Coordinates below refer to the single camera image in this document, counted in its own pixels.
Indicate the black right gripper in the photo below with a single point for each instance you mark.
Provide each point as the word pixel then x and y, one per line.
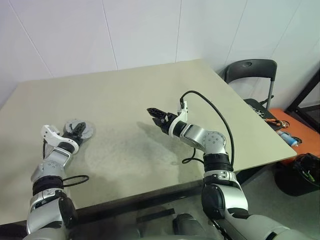
pixel 168 121

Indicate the black flat floor bar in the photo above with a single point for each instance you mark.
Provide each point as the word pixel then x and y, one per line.
pixel 155 216

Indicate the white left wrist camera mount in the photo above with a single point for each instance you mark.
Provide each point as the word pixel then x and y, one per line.
pixel 50 132

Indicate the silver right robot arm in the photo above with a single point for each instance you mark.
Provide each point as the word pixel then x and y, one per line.
pixel 197 135

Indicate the black folding chair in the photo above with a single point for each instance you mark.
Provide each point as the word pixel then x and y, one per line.
pixel 250 68

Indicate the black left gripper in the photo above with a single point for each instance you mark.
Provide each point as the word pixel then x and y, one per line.
pixel 68 136

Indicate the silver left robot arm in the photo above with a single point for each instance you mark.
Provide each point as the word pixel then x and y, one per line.
pixel 52 162

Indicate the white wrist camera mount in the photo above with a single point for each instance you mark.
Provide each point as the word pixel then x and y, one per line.
pixel 50 132
pixel 181 115

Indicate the black waste bin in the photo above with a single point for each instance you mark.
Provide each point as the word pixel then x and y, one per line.
pixel 290 185

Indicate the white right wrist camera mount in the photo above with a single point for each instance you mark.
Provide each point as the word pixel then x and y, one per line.
pixel 181 115

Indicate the silver spoked wheel part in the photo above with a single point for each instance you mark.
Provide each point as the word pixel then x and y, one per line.
pixel 260 111

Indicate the black table frame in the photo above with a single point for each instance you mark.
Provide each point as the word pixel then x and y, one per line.
pixel 140 202

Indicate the dark rounded grey shape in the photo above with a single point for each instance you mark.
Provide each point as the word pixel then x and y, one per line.
pixel 190 226

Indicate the small grey gear plate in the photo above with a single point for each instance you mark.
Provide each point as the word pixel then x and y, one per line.
pixel 88 126

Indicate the blue and white can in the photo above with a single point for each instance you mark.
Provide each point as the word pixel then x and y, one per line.
pixel 290 138

